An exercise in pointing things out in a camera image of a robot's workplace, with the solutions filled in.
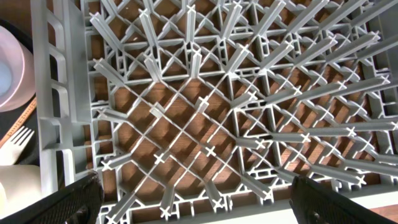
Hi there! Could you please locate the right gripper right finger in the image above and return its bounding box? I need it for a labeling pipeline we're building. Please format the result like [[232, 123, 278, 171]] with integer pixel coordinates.
[[289, 175, 394, 224]]

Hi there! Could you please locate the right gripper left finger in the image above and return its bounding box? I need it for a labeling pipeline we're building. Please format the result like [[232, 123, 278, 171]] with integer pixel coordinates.
[[1, 172, 104, 224]]

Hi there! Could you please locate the cream paper cup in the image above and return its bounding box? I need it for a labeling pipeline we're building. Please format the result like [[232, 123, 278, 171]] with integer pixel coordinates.
[[1, 165, 42, 219]]

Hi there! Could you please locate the pink small bowl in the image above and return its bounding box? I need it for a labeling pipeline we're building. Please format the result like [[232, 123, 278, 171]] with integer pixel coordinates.
[[1, 27, 35, 112]]

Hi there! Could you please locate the grey dishwasher rack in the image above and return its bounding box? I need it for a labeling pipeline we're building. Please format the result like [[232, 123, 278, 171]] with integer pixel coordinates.
[[30, 0, 397, 223]]

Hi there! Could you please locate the white plastic fork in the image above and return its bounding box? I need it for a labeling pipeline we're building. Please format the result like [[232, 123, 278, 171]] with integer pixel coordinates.
[[1, 126, 35, 166]]

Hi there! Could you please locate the wooden chopstick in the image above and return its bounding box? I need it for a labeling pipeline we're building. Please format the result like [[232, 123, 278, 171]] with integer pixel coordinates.
[[1, 97, 37, 146]]

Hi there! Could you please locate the round black tray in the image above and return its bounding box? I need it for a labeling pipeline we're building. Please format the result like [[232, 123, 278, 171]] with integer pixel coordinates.
[[1, 19, 39, 166]]

